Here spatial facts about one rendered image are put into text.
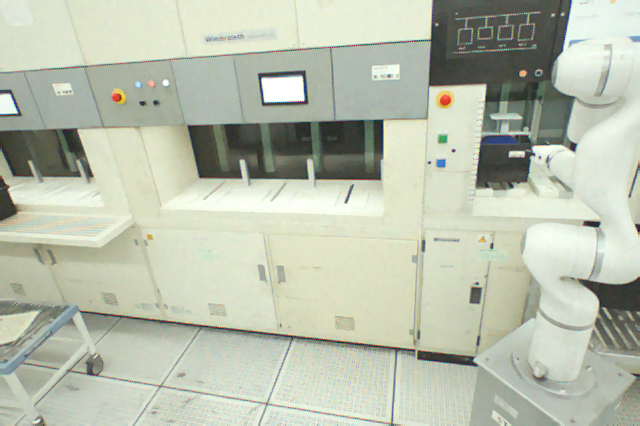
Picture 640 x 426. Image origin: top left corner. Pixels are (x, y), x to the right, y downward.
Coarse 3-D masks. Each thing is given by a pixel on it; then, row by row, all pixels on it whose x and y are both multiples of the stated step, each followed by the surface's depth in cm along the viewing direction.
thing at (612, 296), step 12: (636, 228) 133; (588, 288) 128; (600, 288) 119; (612, 288) 118; (624, 288) 116; (636, 288) 115; (600, 300) 120; (612, 300) 119; (624, 300) 118; (636, 300) 117
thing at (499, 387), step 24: (528, 336) 113; (480, 360) 107; (504, 360) 106; (600, 360) 103; (480, 384) 109; (504, 384) 101; (528, 384) 99; (600, 384) 97; (624, 384) 96; (480, 408) 112; (504, 408) 104; (528, 408) 97; (552, 408) 92; (576, 408) 92; (600, 408) 91
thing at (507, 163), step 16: (480, 144) 167; (496, 144) 165; (512, 144) 164; (528, 144) 162; (480, 160) 170; (496, 160) 168; (512, 160) 167; (528, 160) 165; (480, 176) 173; (496, 176) 171; (512, 176) 170
